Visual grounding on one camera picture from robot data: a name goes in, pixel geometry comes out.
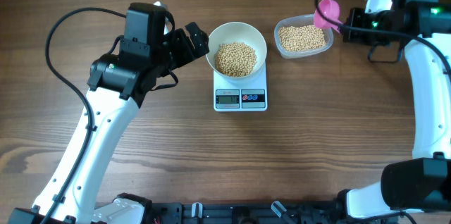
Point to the black aluminium frame rail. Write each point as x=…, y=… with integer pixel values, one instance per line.
x=277, y=212

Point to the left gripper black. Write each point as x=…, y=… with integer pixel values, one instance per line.
x=188, y=53

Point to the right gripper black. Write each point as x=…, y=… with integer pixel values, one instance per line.
x=354, y=36

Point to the clear plastic container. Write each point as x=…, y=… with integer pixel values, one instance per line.
x=299, y=21

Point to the white bowl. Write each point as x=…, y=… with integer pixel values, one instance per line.
x=237, y=32

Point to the soybeans in bowl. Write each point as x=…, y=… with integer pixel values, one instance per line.
x=235, y=59

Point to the white digital kitchen scale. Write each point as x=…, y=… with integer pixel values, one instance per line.
x=249, y=94

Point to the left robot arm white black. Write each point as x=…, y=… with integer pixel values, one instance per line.
x=150, y=47

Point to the soybeans in container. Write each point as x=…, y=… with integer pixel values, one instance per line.
x=301, y=38

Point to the pink plastic scoop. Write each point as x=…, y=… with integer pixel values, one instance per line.
x=331, y=10

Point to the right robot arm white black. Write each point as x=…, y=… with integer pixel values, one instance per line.
x=422, y=29

